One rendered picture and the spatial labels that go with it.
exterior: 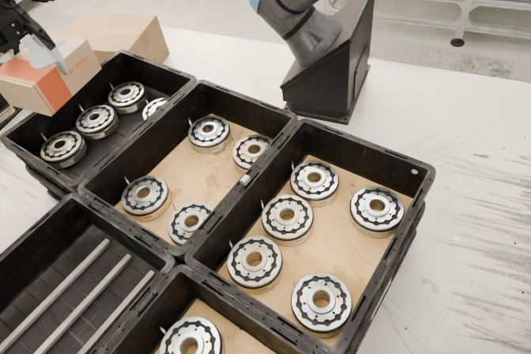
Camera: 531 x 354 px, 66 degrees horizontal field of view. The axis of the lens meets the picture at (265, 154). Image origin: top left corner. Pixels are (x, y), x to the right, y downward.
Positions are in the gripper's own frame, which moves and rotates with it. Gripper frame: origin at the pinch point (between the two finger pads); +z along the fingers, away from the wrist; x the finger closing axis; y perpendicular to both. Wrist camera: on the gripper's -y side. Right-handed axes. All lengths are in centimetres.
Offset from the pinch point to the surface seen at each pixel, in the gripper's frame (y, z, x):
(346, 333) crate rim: 23, 17, 71
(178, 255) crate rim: 20.8, 16.7, 40.6
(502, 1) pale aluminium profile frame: -193, 81, 94
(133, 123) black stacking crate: -11.4, 26.9, 2.0
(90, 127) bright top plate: -4.2, 23.6, -5.0
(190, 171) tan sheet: -2.0, 26.8, 26.0
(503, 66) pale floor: -178, 111, 104
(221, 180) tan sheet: -2.2, 26.8, 34.4
